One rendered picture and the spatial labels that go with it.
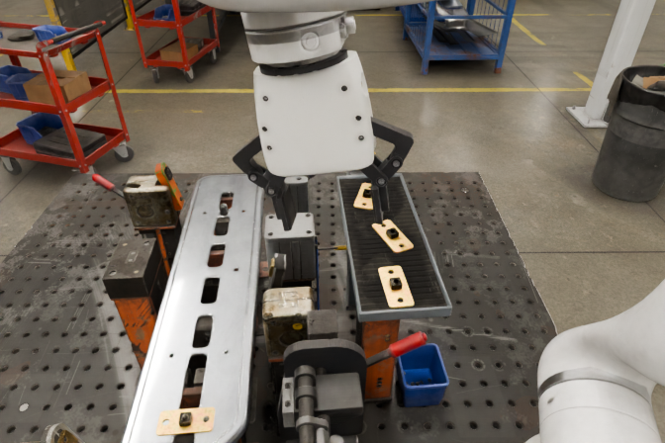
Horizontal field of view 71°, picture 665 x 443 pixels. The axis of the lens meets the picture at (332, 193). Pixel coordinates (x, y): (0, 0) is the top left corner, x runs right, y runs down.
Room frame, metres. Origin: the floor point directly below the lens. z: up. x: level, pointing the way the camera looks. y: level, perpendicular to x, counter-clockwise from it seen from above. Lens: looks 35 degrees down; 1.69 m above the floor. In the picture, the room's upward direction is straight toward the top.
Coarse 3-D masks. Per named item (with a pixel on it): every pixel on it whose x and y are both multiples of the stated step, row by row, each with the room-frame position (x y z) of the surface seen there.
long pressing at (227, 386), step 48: (240, 192) 0.99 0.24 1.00; (192, 240) 0.80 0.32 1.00; (240, 240) 0.80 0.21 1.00; (192, 288) 0.65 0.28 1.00; (240, 288) 0.65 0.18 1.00; (192, 336) 0.54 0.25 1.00; (240, 336) 0.54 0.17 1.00; (144, 384) 0.44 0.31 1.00; (240, 384) 0.44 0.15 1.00; (144, 432) 0.36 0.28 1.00; (240, 432) 0.36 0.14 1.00
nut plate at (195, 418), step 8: (192, 408) 0.40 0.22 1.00; (200, 408) 0.40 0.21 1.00; (208, 408) 0.40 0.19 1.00; (160, 416) 0.39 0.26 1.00; (168, 416) 0.39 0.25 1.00; (176, 416) 0.39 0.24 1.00; (192, 416) 0.39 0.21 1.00; (200, 416) 0.39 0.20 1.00; (208, 416) 0.39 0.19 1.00; (160, 424) 0.37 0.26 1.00; (168, 424) 0.37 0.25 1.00; (176, 424) 0.37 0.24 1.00; (184, 424) 0.37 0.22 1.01; (192, 424) 0.37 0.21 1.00; (200, 424) 0.37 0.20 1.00; (208, 424) 0.37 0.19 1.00; (160, 432) 0.36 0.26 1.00; (168, 432) 0.36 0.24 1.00; (176, 432) 0.36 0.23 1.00; (184, 432) 0.36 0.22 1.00; (192, 432) 0.36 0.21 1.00
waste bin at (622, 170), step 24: (624, 72) 2.65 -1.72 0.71; (648, 72) 2.72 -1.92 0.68; (624, 96) 2.46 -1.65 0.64; (648, 96) 2.34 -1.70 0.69; (624, 120) 2.43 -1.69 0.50; (648, 120) 2.32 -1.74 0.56; (624, 144) 2.39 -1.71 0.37; (648, 144) 2.31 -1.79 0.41; (600, 168) 2.49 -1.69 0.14; (624, 168) 2.36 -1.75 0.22; (648, 168) 2.31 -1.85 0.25; (624, 192) 2.33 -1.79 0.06; (648, 192) 2.31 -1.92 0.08
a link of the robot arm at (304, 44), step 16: (336, 16) 0.37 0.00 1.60; (352, 16) 0.39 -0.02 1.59; (256, 32) 0.36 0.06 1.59; (272, 32) 0.35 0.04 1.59; (288, 32) 0.35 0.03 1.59; (304, 32) 0.35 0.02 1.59; (320, 32) 0.35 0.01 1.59; (336, 32) 0.36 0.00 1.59; (352, 32) 0.39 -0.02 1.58; (256, 48) 0.36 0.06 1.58; (272, 48) 0.35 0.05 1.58; (288, 48) 0.35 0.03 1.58; (304, 48) 0.35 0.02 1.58; (320, 48) 0.35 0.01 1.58; (336, 48) 0.36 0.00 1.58; (272, 64) 0.36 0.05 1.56; (288, 64) 0.36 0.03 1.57; (304, 64) 0.35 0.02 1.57
